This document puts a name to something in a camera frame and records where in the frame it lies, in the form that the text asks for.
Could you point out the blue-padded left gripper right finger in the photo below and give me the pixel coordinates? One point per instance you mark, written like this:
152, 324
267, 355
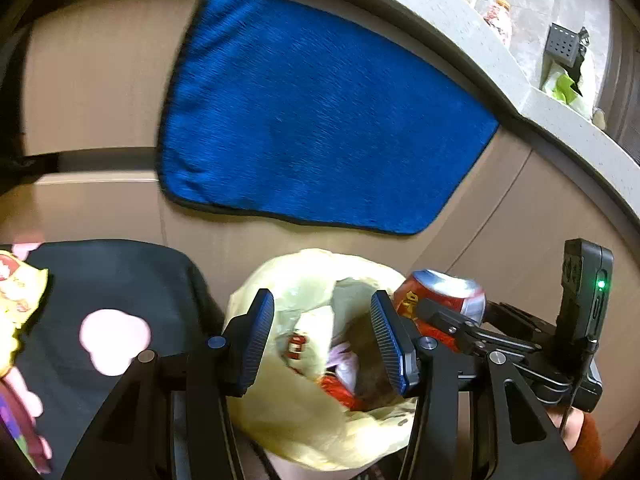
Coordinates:
395, 344

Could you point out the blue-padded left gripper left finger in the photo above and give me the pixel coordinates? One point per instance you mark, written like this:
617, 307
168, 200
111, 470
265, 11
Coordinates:
246, 336

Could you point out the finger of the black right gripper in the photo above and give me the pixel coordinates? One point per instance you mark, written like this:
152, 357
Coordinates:
440, 325

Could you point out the red soda can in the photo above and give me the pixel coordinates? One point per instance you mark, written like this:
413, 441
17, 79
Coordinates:
459, 295

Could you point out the yellow trash bag bin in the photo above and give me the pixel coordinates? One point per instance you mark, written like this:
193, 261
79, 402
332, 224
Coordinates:
316, 294

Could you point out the yellow red noodle wrapper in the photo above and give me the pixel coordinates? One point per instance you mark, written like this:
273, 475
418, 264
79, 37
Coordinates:
21, 289

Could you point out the pink yellow snack bag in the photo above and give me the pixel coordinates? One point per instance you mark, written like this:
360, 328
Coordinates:
20, 409

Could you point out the orange sleeved right forearm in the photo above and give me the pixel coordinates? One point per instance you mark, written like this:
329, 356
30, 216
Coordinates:
590, 461

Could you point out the white kitchen countertop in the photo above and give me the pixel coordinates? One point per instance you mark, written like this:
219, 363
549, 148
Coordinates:
466, 34

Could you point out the person's right hand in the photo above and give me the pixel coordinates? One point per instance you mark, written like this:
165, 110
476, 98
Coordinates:
569, 423

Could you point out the black pink patterned table mat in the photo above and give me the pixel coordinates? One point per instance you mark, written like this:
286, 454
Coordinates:
106, 301

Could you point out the blue hanging towel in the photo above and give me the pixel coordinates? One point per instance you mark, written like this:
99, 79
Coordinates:
282, 110

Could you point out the green plastic bag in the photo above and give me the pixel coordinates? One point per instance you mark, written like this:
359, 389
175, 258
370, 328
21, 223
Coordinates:
559, 86

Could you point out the grey perforated utensil holder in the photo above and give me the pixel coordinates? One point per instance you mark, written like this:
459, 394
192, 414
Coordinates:
565, 46

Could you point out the orange drink bottle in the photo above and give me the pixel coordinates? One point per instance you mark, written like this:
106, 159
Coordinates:
498, 17

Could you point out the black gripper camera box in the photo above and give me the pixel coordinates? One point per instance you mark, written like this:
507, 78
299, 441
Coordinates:
586, 281

